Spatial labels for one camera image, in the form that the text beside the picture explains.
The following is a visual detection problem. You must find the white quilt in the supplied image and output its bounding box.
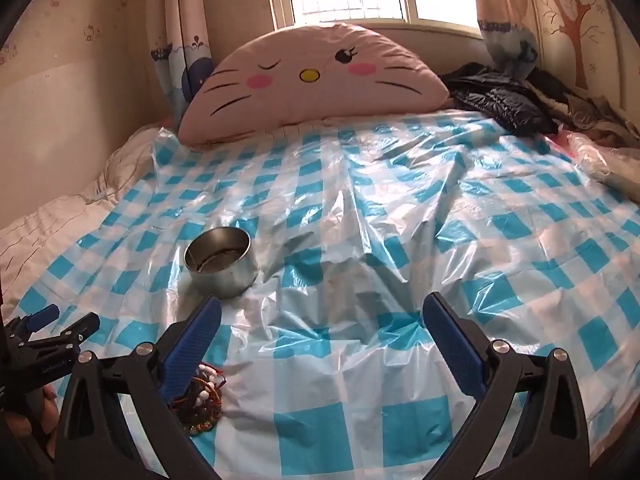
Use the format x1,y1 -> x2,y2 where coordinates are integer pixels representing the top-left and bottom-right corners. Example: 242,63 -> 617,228
0,125 -> 166,306

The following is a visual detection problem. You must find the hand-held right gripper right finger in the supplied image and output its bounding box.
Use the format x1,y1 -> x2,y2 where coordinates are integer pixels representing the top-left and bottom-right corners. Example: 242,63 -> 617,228
422,291 -> 593,480

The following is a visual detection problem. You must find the printed curtain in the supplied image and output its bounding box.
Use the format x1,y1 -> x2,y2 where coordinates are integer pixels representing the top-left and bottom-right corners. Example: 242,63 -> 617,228
472,0 -> 543,78
147,0 -> 217,126

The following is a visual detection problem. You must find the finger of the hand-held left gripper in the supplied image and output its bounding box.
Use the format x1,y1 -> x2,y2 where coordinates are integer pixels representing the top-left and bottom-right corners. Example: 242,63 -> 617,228
30,312 -> 101,357
22,304 -> 61,334

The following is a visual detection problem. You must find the round metal tin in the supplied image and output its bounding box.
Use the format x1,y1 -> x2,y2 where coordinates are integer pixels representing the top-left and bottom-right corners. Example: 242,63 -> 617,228
184,226 -> 259,300

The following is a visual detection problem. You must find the red cord bracelet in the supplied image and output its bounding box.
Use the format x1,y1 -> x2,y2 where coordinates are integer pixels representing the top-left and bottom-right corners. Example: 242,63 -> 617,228
200,364 -> 228,391

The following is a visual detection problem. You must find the brown tree wall decal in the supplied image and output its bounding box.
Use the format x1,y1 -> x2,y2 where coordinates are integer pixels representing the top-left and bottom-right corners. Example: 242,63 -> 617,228
542,0 -> 608,88

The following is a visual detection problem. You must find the clear plastic bag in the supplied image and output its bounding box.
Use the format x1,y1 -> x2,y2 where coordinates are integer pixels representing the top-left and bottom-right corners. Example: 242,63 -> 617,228
560,132 -> 640,201

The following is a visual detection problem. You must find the brown bead bracelet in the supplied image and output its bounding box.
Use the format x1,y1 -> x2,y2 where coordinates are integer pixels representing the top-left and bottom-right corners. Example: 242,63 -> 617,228
172,385 -> 223,436

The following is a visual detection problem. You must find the blue checkered plastic sheet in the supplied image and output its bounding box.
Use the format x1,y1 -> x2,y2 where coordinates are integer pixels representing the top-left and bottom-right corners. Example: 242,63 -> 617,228
0,107 -> 640,480

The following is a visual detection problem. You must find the pile of dark clothes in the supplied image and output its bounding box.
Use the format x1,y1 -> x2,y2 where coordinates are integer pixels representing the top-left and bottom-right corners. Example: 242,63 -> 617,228
525,67 -> 640,148

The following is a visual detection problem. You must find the person's left hand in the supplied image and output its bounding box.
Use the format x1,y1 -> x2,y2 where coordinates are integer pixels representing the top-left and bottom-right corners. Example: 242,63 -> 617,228
40,384 -> 64,456

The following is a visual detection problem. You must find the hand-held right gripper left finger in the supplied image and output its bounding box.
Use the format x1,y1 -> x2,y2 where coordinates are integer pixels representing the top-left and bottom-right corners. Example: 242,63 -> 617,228
55,296 -> 223,480

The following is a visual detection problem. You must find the white bead bracelet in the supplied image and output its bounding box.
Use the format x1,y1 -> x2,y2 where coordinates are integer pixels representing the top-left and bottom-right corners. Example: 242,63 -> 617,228
192,366 -> 221,411

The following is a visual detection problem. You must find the pink cat face pillow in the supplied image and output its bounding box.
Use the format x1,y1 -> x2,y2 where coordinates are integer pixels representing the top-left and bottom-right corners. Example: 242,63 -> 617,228
177,22 -> 451,148

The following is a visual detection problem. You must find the black puffer jacket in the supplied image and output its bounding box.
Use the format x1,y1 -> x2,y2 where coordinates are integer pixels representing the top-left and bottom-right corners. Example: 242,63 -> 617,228
440,62 -> 558,136

